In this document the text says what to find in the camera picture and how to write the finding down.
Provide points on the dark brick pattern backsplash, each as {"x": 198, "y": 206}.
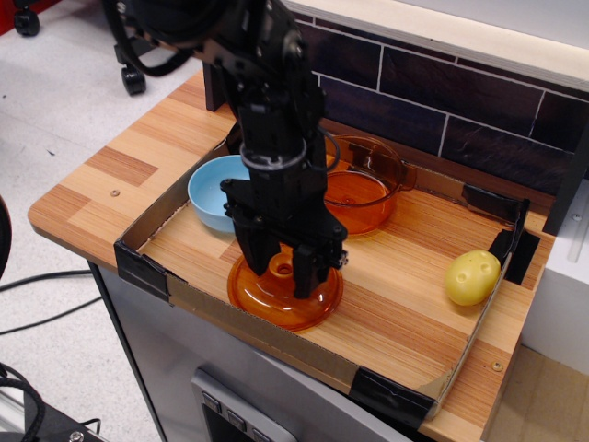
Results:
{"x": 517, "y": 128}

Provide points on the black caster wheel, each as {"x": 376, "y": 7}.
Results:
{"x": 26, "y": 21}

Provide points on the yellow toy potato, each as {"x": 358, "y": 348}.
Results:
{"x": 471, "y": 277}

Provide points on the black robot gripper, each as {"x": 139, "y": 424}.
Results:
{"x": 283, "y": 202}

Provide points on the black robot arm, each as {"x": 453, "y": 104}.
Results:
{"x": 260, "y": 56}

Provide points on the black chair base with caster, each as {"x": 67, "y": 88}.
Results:
{"x": 132, "y": 77}

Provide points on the grey toy oven panel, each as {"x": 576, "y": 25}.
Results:
{"x": 228, "y": 417}

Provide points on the cardboard fence with black tape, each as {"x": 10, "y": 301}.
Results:
{"x": 396, "y": 343}

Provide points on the orange transparent pot lid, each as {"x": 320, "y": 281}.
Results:
{"x": 271, "y": 296}

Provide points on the black metal base plate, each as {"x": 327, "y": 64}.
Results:
{"x": 58, "y": 427}

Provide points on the light blue bowl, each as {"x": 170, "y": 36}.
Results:
{"x": 206, "y": 195}

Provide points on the orange transparent pot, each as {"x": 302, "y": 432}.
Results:
{"x": 364, "y": 179}

